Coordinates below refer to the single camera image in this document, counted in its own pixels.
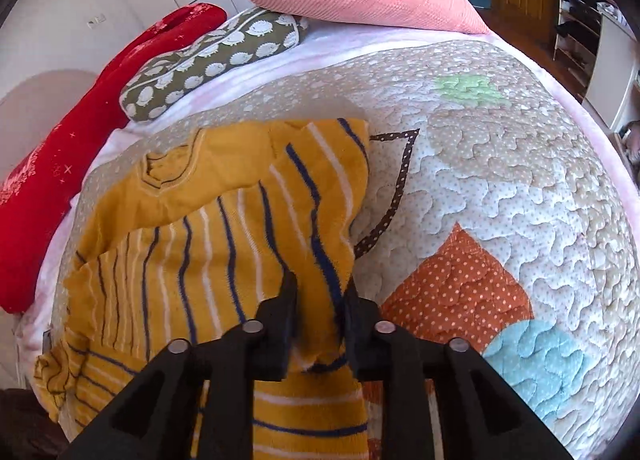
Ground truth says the white cabinet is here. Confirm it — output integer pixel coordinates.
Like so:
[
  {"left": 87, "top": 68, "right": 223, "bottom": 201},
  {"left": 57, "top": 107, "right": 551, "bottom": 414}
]
[{"left": 582, "top": 14, "right": 640, "bottom": 133}]

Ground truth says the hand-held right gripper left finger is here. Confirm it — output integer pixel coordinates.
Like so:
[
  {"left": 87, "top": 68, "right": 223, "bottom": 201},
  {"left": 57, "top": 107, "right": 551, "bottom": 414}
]
[{"left": 62, "top": 271, "right": 301, "bottom": 460}]

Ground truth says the yellow striped sweater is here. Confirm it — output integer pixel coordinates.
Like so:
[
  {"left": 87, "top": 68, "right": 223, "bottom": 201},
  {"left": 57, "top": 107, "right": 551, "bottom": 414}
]
[{"left": 32, "top": 117, "right": 373, "bottom": 460}]

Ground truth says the red duvet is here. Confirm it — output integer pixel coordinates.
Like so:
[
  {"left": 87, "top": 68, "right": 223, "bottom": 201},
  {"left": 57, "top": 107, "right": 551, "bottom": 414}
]
[{"left": 0, "top": 4, "right": 228, "bottom": 315}]

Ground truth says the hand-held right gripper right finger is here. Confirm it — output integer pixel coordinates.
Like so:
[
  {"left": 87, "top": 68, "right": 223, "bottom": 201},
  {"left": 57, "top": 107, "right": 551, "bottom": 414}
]
[{"left": 342, "top": 277, "right": 576, "bottom": 460}]

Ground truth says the olive hedgehog print bolster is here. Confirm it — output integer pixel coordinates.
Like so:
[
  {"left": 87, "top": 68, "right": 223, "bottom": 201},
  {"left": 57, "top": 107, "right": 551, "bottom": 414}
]
[{"left": 119, "top": 7, "right": 310, "bottom": 123}]

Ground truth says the dark maroon cloth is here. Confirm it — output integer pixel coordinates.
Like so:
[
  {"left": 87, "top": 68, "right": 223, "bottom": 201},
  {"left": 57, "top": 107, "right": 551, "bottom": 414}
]
[{"left": 0, "top": 387, "right": 66, "bottom": 460}]

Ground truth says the heart patchwork quilt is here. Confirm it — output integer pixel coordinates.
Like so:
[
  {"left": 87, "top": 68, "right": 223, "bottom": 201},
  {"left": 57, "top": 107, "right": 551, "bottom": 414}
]
[{"left": 50, "top": 37, "right": 640, "bottom": 460}]

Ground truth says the cluttered open shelf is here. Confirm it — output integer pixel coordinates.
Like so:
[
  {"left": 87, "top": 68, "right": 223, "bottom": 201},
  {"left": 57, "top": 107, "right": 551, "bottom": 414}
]
[{"left": 552, "top": 0, "right": 621, "bottom": 95}]

